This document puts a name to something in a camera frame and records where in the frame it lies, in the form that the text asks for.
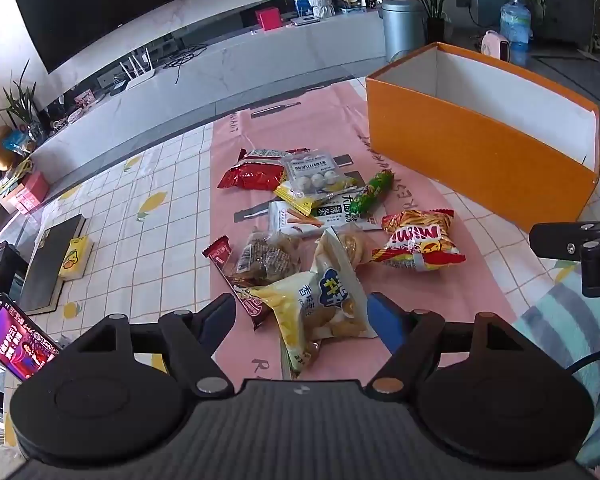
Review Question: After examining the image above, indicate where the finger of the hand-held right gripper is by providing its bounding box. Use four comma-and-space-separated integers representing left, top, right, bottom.
529, 220, 600, 297

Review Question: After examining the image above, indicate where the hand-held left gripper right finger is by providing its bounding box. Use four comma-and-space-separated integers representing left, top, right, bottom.
367, 292, 531, 395

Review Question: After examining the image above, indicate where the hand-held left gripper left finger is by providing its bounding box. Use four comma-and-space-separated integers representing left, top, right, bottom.
62, 292, 238, 397

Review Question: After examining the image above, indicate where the dark red wafer bar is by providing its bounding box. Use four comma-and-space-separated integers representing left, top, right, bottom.
202, 237, 271, 331

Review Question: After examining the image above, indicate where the yellow white chip bag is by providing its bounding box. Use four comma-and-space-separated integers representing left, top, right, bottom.
235, 227, 376, 373

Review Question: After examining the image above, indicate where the clear round cookie packet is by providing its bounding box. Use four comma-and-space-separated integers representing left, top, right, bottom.
337, 225, 373, 266

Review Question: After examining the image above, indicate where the red yellow snack stick bag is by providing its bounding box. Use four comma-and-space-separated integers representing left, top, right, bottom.
371, 209, 467, 272

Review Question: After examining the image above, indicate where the green sausage packet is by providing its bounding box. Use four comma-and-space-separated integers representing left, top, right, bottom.
352, 170, 395, 220

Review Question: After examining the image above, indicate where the orange cardboard box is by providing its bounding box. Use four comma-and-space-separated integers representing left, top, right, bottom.
365, 42, 600, 233

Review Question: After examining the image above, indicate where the pink table runner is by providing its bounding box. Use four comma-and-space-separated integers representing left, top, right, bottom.
207, 77, 518, 391

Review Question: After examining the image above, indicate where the clear brown snack packet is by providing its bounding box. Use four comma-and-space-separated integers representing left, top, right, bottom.
230, 227, 303, 288

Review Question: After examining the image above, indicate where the teal striped fleece cloth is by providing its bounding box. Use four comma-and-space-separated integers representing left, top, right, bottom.
512, 265, 600, 471

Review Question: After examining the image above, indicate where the white green snack packet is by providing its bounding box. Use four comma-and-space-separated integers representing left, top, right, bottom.
269, 187, 381, 236

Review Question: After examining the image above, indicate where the red snack packet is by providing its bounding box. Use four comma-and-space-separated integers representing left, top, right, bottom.
216, 149, 311, 192

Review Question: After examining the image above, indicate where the yellow snack packet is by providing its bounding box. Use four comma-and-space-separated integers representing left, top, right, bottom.
274, 180, 358, 216

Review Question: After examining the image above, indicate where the yellow tissue pack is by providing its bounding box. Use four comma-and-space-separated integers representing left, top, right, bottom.
57, 235, 95, 281

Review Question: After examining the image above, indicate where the white packet with round balls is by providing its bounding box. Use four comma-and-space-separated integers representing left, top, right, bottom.
280, 152, 348, 196

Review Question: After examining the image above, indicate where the black notebook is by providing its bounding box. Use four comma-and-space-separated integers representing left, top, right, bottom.
19, 214, 86, 316

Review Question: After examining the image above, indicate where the pink space heater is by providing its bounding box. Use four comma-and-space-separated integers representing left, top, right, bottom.
481, 30, 512, 61

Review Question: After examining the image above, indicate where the smartphone with lit screen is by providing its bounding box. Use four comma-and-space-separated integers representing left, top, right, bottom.
0, 292, 61, 381

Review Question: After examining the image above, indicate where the blue water jug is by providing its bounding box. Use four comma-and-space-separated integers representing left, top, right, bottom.
500, 0, 532, 66

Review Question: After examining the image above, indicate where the pink storage box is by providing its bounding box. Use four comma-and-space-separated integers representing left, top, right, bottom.
0, 170, 50, 215

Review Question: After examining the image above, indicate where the potted plant in black pot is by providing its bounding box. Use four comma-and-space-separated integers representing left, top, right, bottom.
385, 0, 473, 43

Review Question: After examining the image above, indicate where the white router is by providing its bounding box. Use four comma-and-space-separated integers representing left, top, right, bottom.
120, 47, 157, 91

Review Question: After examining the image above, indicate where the grey metal trash can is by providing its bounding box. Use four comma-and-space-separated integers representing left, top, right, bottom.
380, 0, 427, 63

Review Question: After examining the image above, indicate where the white television cabinet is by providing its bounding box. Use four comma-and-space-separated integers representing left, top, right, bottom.
0, 7, 388, 241

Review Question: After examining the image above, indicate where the leafy green houseplant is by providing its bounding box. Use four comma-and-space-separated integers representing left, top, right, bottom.
0, 60, 46, 141

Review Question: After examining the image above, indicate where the red box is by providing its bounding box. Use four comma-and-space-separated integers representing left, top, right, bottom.
257, 8, 283, 31

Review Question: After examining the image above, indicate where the black flat television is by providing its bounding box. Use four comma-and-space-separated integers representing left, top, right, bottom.
14, 0, 217, 75

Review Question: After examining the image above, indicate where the black cable tangle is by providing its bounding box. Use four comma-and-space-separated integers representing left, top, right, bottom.
160, 45, 208, 68

